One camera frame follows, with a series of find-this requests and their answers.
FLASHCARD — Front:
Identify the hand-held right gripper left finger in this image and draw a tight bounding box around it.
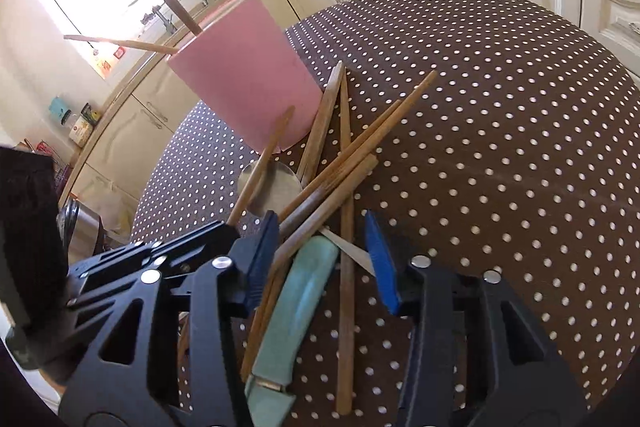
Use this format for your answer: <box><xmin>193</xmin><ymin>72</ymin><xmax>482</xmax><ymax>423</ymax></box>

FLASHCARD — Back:
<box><xmin>59</xmin><ymin>211</ymin><xmax>281</xmax><ymax>427</ymax></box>

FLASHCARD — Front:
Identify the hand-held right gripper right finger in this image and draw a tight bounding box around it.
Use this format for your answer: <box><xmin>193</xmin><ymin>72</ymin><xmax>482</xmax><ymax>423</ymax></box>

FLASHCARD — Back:
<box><xmin>364</xmin><ymin>211</ymin><xmax>589</xmax><ymax>427</ymax></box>

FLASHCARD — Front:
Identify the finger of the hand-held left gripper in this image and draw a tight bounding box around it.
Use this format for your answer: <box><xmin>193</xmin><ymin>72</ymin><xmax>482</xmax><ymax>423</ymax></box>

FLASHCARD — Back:
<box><xmin>66</xmin><ymin>255</ymin><xmax>168</xmax><ymax>311</ymax></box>
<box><xmin>100</xmin><ymin>222</ymin><xmax>241</xmax><ymax>268</ymax></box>

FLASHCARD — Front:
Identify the green handled knife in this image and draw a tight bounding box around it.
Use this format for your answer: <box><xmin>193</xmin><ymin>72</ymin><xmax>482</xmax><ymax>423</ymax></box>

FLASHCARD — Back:
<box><xmin>244</xmin><ymin>236</ymin><xmax>339</xmax><ymax>427</ymax></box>

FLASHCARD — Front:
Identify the wooden chopstick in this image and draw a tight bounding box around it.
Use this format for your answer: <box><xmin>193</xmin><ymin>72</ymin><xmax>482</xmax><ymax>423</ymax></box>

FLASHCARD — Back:
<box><xmin>296</xmin><ymin>60</ymin><xmax>346</xmax><ymax>188</ymax></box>
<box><xmin>335</xmin><ymin>67</ymin><xmax>357</xmax><ymax>416</ymax></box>
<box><xmin>226</xmin><ymin>106</ymin><xmax>297</xmax><ymax>228</ymax></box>
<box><xmin>295</xmin><ymin>70</ymin><xmax>438</xmax><ymax>208</ymax></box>
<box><xmin>63</xmin><ymin>34</ymin><xmax>180</xmax><ymax>56</ymax></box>
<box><xmin>240</xmin><ymin>154</ymin><xmax>379</xmax><ymax>383</ymax></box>
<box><xmin>277</xmin><ymin>99</ymin><xmax>403</xmax><ymax>223</ymax></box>

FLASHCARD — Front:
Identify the metal spoon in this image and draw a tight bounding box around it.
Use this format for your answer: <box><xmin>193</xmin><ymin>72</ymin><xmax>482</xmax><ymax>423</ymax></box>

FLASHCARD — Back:
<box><xmin>236</xmin><ymin>159</ymin><xmax>304</xmax><ymax>217</ymax></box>

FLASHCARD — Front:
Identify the pink cup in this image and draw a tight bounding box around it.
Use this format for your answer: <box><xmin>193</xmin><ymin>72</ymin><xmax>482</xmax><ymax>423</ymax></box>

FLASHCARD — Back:
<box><xmin>166</xmin><ymin>0</ymin><xmax>325</xmax><ymax>154</ymax></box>

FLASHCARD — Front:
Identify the white flat utensil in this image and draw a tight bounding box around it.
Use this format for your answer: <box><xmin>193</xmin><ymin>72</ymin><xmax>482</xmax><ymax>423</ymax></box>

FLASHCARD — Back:
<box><xmin>319</xmin><ymin>227</ymin><xmax>377</xmax><ymax>278</ymax></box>

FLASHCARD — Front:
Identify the white jar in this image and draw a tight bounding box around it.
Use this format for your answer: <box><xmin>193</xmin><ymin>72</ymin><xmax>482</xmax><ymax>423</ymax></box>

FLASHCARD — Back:
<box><xmin>67</xmin><ymin>114</ymin><xmax>96</xmax><ymax>146</ymax></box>

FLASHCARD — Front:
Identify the teal jar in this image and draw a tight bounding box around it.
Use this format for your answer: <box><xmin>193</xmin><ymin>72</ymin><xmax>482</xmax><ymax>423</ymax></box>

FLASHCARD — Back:
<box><xmin>48</xmin><ymin>97</ymin><xmax>72</xmax><ymax>122</ymax></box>

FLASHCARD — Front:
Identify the brown polka dot tablecloth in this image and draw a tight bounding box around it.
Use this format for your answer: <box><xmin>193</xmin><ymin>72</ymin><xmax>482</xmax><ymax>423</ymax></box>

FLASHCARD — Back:
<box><xmin>129</xmin><ymin>0</ymin><xmax>640</xmax><ymax>427</ymax></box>

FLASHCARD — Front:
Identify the sink faucet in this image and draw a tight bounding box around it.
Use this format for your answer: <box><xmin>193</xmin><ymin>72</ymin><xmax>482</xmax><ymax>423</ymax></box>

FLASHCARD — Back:
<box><xmin>141</xmin><ymin>2</ymin><xmax>177</xmax><ymax>35</ymax></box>

